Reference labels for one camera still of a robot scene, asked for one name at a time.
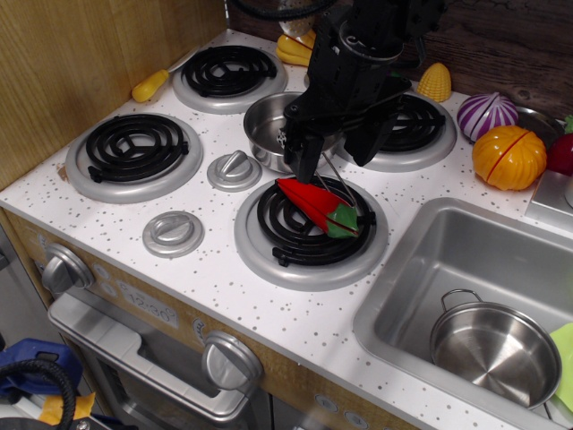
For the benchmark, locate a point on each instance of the steel plate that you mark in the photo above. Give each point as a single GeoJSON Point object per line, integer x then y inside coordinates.
{"type": "Point", "coordinates": [548, 129]}

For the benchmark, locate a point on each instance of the orange toy pumpkin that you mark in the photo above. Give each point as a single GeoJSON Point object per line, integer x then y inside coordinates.
{"type": "Point", "coordinates": [509, 157]}

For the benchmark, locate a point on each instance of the silver stovetop knob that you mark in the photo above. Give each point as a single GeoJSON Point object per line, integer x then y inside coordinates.
{"type": "Point", "coordinates": [234, 172]}
{"type": "Point", "coordinates": [173, 234]}

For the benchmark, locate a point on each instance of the silver oven knob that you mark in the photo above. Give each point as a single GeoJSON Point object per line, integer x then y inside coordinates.
{"type": "Point", "coordinates": [65, 270]}
{"type": "Point", "coordinates": [229, 364]}

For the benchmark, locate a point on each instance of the purple toy onion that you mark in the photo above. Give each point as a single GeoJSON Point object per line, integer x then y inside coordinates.
{"type": "Point", "coordinates": [480, 113]}

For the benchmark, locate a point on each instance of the small steel pan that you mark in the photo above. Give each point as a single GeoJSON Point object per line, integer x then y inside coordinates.
{"type": "Point", "coordinates": [262, 123]}

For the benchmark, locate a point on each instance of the steel pot with handle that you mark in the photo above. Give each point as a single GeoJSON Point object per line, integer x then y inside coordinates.
{"type": "Point", "coordinates": [495, 347]}

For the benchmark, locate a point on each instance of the red toy chili pepper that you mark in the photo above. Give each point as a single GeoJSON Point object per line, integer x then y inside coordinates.
{"type": "Point", "coordinates": [330, 213]}

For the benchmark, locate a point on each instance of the yellow toy bell pepper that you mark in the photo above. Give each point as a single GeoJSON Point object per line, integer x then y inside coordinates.
{"type": "Point", "coordinates": [296, 51]}

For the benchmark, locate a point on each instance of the yellow toy corn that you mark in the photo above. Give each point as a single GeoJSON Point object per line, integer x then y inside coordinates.
{"type": "Point", "coordinates": [435, 83]}

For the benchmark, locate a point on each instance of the silver oven door handle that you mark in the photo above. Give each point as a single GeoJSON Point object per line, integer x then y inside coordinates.
{"type": "Point", "coordinates": [155, 381]}

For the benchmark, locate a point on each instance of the lower silver stovetop knob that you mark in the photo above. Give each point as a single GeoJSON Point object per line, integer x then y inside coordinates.
{"type": "Point", "coordinates": [173, 234]}

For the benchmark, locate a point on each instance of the yellow handled toy knife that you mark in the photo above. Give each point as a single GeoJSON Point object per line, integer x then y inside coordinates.
{"type": "Point", "coordinates": [148, 87]}

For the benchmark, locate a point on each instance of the front left black burner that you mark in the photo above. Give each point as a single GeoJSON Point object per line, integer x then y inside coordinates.
{"type": "Point", "coordinates": [133, 158]}

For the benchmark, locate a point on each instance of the blue clamp tool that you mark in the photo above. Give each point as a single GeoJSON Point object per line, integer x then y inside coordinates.
{"type": "Point", "coordinates": [39, 367]}

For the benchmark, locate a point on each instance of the red toy fruit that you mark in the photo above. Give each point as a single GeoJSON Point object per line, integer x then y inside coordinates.
{"type": "Point", "coordinates": [559, 156]}

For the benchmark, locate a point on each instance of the green cloth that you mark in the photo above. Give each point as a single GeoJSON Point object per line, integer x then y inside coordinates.
{"type": "Point", "coordinates": [562, 339]}

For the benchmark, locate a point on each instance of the left silver oven knob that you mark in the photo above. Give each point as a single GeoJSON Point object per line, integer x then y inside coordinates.
{"type": "Point", "coordinates": [65, 270]}

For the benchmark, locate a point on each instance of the upper silver stovetop knob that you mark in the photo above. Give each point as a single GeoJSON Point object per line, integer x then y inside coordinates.
{"type": "Point", "coordinates": [234, 172]}

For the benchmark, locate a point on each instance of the back left black burner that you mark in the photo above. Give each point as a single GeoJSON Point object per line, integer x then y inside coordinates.
{"type": "Point", "coordinates": [228, 79]}

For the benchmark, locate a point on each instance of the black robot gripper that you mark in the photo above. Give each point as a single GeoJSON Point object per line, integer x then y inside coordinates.
{"type": "Point", "coordinates": [350, 83]}

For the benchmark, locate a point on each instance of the steel slotted spoon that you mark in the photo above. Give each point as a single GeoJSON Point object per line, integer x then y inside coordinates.
{"type": "Point", "coordinates": [300, 16]}

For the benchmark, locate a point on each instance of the silver toy sink basin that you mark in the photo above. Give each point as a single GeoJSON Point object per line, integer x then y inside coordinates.
{"type": "Point", "coordinates": [450, 245]}

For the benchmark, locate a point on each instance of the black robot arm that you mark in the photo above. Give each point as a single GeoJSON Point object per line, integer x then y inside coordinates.
{"type": "Point", "coordinates": [424, 17]}

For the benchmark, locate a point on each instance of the right silver oven knob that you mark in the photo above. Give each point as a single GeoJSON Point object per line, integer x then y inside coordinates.
{"type": "Point", "coordinates": [229, 364]}

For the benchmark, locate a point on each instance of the front right black burner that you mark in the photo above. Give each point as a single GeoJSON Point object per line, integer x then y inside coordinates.
{"type": "Point", "coordinates": [280, 244]}

